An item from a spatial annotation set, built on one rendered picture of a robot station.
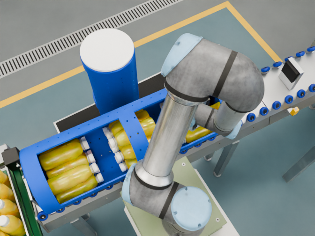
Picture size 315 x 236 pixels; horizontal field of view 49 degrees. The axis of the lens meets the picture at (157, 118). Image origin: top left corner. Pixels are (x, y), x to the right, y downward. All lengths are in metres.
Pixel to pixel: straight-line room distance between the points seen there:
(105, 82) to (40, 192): 0.72
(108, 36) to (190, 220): 1.17
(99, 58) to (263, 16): 2.09
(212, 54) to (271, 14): 2.80
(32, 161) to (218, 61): 0.85
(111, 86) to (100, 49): 0.20
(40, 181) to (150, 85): 1.58
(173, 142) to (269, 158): 1.90
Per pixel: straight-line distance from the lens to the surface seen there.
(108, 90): 1.88
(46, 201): 1.38
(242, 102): 0.81
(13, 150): 1.68
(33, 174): 1.35
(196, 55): 0.77
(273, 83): 1.91
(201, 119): 1.16
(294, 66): 1.80
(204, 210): 0.99
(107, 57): 1.78
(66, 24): 3.42
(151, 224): 1.20
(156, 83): 2.73
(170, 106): 0.84
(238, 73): 0.77
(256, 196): 2.62
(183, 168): 1.24
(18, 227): 1.57
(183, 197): 0.98
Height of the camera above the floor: 2.44
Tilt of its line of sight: 63 degrees down
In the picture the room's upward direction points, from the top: straight up
